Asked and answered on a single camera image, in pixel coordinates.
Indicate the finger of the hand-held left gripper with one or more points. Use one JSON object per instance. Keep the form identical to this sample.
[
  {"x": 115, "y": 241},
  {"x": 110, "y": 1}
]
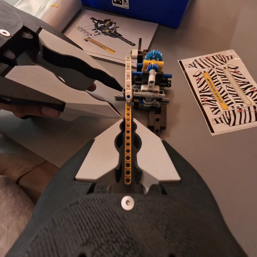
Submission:
[
  {"x": 66, "y": 48},
  {"x": 40, "y": 78}
]

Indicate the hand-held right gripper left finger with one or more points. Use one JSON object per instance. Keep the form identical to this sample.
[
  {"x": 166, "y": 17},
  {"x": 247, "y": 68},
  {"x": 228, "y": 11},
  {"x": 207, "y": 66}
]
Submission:
[{"x": 98, "y": 158}]

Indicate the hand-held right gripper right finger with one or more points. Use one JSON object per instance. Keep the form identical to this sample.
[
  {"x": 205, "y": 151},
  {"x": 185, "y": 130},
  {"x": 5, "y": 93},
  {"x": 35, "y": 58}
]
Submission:
[{"x": 156, "y": 160}]

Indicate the long yellow lego beam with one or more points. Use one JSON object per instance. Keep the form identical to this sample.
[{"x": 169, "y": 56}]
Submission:
[{"x": 128, "y": 140}]

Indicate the lego gear assembly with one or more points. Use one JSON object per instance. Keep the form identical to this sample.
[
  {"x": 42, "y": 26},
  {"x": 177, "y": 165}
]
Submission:
[{"x": 152, "y": 80}]

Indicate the lego instruction booklet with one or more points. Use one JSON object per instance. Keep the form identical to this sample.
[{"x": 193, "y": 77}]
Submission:
[{"x": 120, "y": 36}]

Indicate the person's left hand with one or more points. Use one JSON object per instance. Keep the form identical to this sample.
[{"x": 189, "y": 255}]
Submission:
[{"x": 40, "y": 113}]

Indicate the person's brown trousers leg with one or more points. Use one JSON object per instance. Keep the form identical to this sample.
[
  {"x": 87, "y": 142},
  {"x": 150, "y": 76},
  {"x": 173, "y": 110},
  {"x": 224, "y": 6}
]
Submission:
[{"x": 34, "y": 180}]

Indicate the zebra striped sticker sheet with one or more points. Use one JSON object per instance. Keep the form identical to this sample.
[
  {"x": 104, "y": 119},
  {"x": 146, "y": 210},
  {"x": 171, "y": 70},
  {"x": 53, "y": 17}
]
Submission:
[{"x": 220, "y": 90}]

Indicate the blue plastic bin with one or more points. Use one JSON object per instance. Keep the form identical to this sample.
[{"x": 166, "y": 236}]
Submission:
[{"x": 160, "y": 12}]

